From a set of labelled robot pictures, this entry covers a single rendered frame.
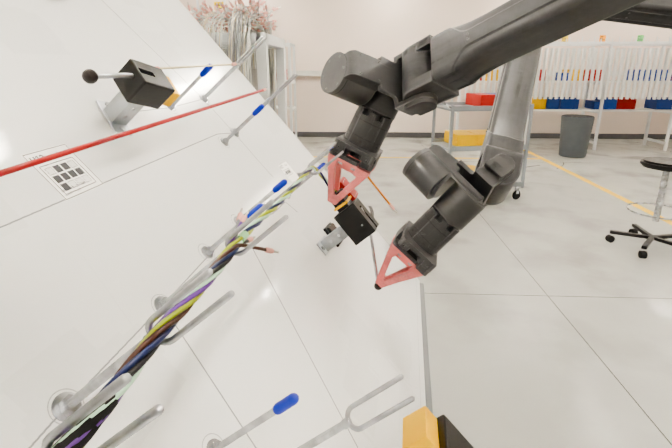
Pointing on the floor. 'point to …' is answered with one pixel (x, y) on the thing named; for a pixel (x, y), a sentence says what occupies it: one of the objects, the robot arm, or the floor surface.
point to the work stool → (652, 204)
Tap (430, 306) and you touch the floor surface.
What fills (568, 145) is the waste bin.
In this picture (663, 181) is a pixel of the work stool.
